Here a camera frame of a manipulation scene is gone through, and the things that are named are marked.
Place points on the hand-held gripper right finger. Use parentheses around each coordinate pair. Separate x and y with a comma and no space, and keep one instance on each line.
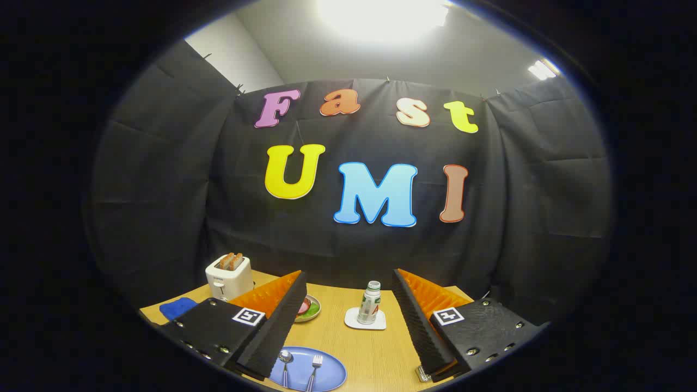
(419,326)

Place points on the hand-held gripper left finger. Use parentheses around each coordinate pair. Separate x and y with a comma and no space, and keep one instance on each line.
(272,332)

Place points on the pink ham slice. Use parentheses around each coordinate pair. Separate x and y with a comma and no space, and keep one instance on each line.
(303,307)

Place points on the white square coaster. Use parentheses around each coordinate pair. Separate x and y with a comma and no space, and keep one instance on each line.
(375,325)

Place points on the green lettuce leaf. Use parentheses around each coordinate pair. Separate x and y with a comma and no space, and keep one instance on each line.
(312,310)

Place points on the beige food plate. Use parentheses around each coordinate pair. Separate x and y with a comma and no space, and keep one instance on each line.
(315,314)

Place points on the white drink bottle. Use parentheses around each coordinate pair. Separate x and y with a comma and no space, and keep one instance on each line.
(369,307)

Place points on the white toaster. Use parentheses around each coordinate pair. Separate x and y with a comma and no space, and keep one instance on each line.
(231,280)

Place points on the blue plate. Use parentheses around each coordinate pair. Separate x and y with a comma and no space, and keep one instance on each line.
(329,373)

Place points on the toast slice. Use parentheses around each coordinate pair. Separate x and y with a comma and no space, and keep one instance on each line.
(238,260)
(226,262)

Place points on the folded blue towel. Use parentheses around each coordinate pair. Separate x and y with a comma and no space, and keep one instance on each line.
(177,308)

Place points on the small ceiling light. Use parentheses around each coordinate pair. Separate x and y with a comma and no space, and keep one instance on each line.
(543,69)

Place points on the large ceiling light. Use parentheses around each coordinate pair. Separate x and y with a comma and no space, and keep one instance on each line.
(381,19)

